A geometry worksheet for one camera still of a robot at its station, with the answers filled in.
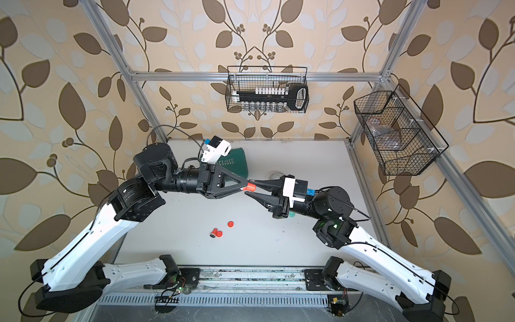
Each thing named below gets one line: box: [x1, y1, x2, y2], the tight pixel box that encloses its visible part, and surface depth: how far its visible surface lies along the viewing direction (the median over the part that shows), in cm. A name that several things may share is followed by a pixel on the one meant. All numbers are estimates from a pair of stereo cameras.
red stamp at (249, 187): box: [242, 182, 257, 192], surface depth 46 cm
